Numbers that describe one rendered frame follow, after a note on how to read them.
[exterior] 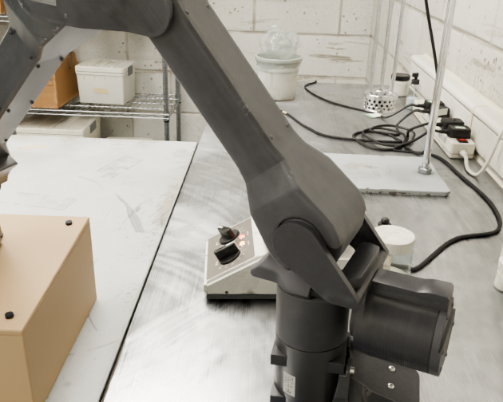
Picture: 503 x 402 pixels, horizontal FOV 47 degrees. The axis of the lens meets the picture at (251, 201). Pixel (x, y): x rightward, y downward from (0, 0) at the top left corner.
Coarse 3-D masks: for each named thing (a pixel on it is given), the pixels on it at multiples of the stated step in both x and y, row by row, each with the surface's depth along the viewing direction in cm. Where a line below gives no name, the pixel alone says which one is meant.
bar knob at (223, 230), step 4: (220, 228) 83; (224, 228) 83; (228, 228) 82; (220, 232) 84; (224, 232) 82; (228, 232) 82; (232, 232) 82; (236, 232) 83; (224, 236) 84; (228, 236) 82; (232, 236) 82; (236, 236) 83; (220, 240) 84; (224, 240) 83; (228, 240) 82; (232, 240) 82; (224, 244) 83
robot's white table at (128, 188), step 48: (48, 144) 133; (96, 144) 134; (144, 144) 135; (192, 144) 136; (0, 192) 108; (48, 192) 108; (96, 192) 109; (144, 192) 110; (96, 240) 92; (144, 240) 92; (96, 288) 79; (96, 336) 70; (96, 384) 62
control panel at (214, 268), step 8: (240, 224) 86; (248, 224) 84; (240, 232) 83; (248, 232) 82; (208, 240) 86; (216, 240) 85; (240, 240) 81; (248, 240) 80; (208, 248) 84; (216, 248) 83; (240, 248) 79; (248, 248) 78; (208, 256) 82; (240, 256) 77; (248, 256) 76; (208, 264) 80; (216, 264) 79; (232, 264) 76; (208, 272) 78; (216, 272) 77
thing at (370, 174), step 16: (336, 160) 126; (352, 160) 126; (368, 160) 127; (384, 160) 127; (400, 160) 127; (416, 160) 128; (352, 176) 118; (368, 176) 118; (384, 176) 118; (400, 176) 118; (416, 176) 119; (432, 176) 119; (368, 192) 113; (384, 192) 112; (400, 192) 112; (416, 192) 112; (432, 192) 112; (448, 192) 112
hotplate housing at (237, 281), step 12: (252, 228) 83; (264, 252) 76; (348, 252) 76; (240, 264) 75; (252, 264) 75; (204, 276) 79; (216, 276) 76; (228, 276) 76; (240, 276) 76; (252, 276) 76; (204, 288) 77; (216, 288) 76; (228, 288) 76; (240, 288) 76; (252, 288) 76; (264, 288) 77
